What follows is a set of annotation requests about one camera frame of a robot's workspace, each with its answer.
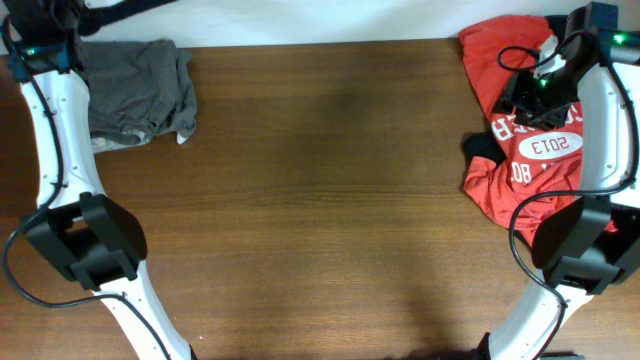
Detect red soccer t-shirt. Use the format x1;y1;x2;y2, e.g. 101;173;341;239
463;45;583;244

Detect grey folded garment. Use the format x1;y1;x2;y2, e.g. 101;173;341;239
85;39;198;153

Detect black garment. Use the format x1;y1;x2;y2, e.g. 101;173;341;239
458;15;568;165

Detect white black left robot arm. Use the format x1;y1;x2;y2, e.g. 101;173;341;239
8;44;195;359

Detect navy blue shorts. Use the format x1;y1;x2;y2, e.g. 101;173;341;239
78;0;177;36

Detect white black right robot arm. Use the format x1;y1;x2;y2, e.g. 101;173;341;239
476;26;639;359

